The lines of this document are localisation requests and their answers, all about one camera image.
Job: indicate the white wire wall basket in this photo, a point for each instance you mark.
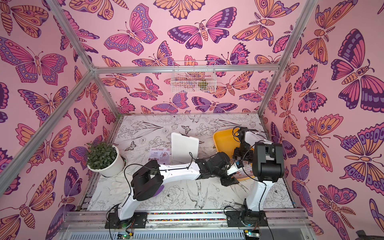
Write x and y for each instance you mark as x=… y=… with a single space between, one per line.
x=186 y=74

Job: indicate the yellow plastic tray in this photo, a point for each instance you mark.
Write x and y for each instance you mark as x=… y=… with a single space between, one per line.
x=225 y=142

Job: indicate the clear acrylic menu holder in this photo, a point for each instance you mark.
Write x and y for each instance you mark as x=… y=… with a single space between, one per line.
x=182 y=146

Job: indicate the white potted green plant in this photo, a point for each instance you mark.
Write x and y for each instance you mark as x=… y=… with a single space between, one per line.
x=105 y=159

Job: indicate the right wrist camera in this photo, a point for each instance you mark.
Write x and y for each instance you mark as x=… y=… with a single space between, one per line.
x=239 y=163

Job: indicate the purple pink toy shovel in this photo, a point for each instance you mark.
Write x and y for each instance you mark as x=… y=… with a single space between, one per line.
x=160 y=189

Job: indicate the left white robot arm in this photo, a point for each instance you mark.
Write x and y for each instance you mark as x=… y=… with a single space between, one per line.
x=148 y=180

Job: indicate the old menu sheet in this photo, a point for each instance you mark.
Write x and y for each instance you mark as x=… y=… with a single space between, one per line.
x=160 y=154

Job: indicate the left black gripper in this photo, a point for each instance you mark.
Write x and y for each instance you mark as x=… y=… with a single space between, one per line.
x=229 y=182

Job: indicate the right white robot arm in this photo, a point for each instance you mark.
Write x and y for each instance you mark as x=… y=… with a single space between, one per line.
x=262 y=161

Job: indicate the green item in basket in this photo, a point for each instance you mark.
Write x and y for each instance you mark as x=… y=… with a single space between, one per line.
x=202 y=85

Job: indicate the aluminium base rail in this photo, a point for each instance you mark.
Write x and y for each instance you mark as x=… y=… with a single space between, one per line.
x=161 y=220

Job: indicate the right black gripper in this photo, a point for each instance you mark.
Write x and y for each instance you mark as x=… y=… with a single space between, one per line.
x=238 y=153

